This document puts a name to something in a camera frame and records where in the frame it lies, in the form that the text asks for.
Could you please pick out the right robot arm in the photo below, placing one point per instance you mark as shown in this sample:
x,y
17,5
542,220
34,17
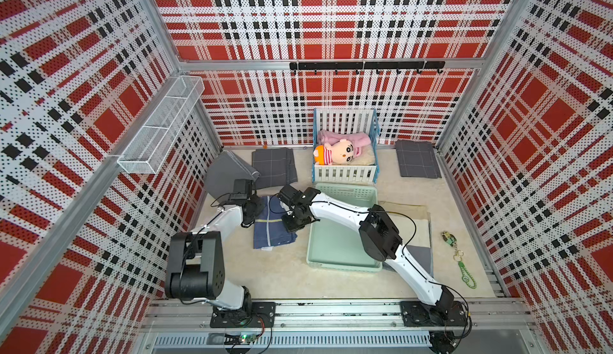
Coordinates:
x,y
379,235

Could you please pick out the dark grey checked pillowcase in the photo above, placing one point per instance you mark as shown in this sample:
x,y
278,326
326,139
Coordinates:
x,y
417,159
276,167

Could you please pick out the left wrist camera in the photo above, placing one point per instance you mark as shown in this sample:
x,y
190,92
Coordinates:
x,y
242,191

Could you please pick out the mint green plastic basket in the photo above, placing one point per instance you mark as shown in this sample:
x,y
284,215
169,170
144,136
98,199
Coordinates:
x,y
333,246

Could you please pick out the plush doll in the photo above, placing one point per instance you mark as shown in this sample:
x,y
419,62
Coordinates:
x,y
341,153

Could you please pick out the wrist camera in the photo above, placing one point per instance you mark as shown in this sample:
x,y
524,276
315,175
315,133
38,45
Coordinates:
x,y
287,195
242,191

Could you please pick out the small circuit board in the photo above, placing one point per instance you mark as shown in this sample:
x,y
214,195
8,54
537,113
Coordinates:
x,y
241,339

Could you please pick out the blue pillowcase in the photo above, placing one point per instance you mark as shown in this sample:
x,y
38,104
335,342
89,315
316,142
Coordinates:
x,y
269,230

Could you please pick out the beige grey pillowcase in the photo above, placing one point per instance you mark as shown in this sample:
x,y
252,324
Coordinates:
x,y
413,223

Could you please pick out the white wire mesh shelf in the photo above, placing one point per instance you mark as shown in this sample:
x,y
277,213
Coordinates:
x,y
150,147

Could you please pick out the black hook rail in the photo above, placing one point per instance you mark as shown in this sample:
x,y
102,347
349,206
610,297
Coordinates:
x,y
419,65

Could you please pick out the plain grey pillowcase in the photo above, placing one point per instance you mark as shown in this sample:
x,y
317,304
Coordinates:
x,y
224,170

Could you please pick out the white toy crib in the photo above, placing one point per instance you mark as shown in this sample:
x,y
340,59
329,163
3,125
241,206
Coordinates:
x,y
363,169

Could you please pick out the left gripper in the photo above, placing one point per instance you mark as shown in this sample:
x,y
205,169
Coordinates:
x,y
260,204

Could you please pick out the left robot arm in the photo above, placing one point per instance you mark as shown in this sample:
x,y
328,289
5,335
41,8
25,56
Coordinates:
x,y
196,267

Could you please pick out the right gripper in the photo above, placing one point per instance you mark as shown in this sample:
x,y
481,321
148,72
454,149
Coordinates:
x,y
290,226

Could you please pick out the pink blanket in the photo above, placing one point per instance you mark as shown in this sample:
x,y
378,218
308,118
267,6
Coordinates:
x,y
359,140

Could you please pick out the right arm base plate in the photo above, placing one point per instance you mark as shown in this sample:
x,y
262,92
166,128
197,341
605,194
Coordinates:
x,y
416,314

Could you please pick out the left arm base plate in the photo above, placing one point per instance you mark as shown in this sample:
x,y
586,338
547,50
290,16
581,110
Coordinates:
x,y
256,315

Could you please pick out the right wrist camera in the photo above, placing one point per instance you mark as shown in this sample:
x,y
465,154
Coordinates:
x,y
287,195

